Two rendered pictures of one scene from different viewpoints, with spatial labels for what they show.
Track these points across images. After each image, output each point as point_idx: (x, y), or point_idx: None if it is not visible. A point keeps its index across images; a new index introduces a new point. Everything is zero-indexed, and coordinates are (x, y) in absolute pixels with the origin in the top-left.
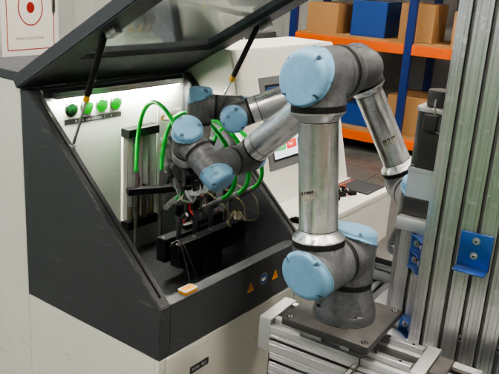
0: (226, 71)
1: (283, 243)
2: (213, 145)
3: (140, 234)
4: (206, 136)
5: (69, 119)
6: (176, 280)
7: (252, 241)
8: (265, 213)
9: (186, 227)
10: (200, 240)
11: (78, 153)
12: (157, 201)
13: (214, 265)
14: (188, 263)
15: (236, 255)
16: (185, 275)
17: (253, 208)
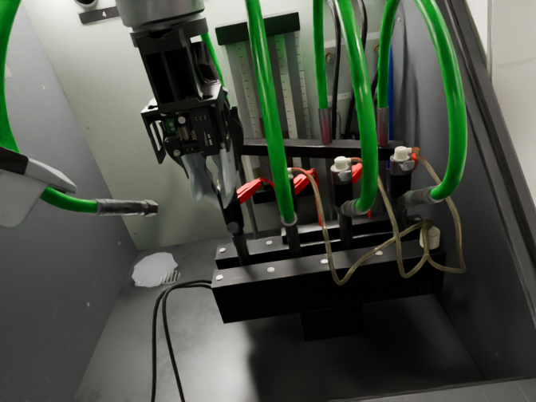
0: None
1: (500, 396)
2: (176, 47)
3: (299, 206)
4: (149, 15)
5: (88, 12)
6: (257, 325)
7: (463, 304)
8: (494, 265)
9: (285, 239)
10: (278, 284)
11: (130, 76)
12: (332, 160)
13: (341, 328)
14: (250, 317)
15: (432, 309)
16: (282, 321)
17: (472, 234)
